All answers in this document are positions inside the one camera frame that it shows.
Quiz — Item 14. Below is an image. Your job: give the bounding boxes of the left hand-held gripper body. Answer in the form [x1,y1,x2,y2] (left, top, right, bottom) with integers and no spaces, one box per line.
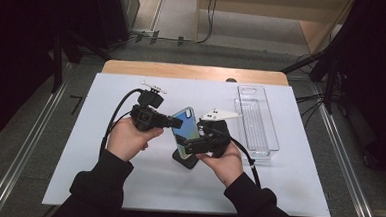
[129,80,170,134]

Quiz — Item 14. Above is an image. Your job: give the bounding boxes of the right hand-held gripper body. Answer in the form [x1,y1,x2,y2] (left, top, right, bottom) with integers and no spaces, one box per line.
[195,107,243,159]

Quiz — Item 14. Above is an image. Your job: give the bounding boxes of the iridescent phone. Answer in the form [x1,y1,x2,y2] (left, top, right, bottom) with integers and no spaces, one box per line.
[168,105,203,161]

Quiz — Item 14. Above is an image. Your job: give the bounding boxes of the clear plastic tray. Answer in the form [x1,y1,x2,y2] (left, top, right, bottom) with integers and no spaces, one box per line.
[231,84,284,162]

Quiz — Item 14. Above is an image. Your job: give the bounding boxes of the person's left hand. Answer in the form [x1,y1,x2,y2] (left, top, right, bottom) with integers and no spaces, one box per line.
[105,115,165,165]

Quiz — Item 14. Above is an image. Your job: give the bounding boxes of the person's right hand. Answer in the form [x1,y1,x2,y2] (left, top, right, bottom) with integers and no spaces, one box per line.
[194,140,246,189]

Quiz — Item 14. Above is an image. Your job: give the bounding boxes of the wooden table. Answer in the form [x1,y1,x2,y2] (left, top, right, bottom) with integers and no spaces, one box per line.
[101,59,290,87]

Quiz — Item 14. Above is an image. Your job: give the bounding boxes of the white table board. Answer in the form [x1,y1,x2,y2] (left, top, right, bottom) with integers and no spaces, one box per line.
[41,70,338,217]

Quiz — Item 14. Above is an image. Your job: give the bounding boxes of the black stand leg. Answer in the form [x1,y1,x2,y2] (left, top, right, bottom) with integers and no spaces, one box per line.
[50,27,86,96]
[279,46,339,114]

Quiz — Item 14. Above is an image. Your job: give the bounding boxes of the dark cabinet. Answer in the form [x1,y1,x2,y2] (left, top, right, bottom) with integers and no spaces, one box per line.
[93,0,142,51]

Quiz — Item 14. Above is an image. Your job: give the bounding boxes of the light wooden shelf unit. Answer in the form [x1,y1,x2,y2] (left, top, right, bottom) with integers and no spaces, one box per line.
[193,0,356,58]

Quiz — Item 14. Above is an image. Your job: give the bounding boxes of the black curtain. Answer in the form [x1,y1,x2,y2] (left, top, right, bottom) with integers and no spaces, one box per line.
[0,0,121,152]
[324,0,386,178]

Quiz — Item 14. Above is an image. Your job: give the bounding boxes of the thin black cable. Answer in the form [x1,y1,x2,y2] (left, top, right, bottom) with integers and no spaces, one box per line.
[108,109,134,134]

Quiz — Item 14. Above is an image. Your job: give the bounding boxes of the thick black cable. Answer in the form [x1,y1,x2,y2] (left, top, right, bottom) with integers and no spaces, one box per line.
[226,136,264,190]
[98,86,146,163]

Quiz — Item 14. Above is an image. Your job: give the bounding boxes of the black floor cable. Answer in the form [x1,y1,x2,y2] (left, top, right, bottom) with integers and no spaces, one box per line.
[130,0,220,47]

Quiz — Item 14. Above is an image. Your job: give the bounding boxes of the metal floor rail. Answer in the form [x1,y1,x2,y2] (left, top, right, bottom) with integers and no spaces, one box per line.
[0,57,72,217]
[303,78,386,217]

